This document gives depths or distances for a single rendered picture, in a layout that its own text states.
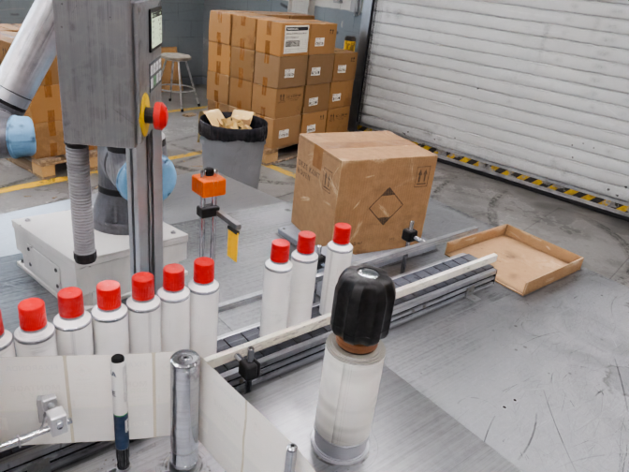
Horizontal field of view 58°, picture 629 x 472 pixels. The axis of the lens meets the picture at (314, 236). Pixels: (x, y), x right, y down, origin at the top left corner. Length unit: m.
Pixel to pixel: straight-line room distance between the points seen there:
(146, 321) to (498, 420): 0.64
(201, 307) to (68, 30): 0.45
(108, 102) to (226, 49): 4.28
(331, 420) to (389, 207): 0.80
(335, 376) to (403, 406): 0.24
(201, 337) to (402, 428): 0.36
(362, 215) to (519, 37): 3.87
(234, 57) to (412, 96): 1.77
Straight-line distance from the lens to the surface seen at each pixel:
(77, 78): 0.80
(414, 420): 0.99
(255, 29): 4.81
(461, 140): 5.46
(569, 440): 1.15
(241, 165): 3.60
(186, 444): 0.82
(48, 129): 4.39
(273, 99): 4.71
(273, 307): 1.04
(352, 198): 1.44
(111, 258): 1.26
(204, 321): 0.96
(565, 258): 1.81
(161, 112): 0.80
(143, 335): 0.92
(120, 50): 0.78
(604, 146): 5.04
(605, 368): 1.38
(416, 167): 1.52
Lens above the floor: 1.53
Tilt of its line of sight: 25 degrees down
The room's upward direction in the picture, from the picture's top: 7 degrees clockwise
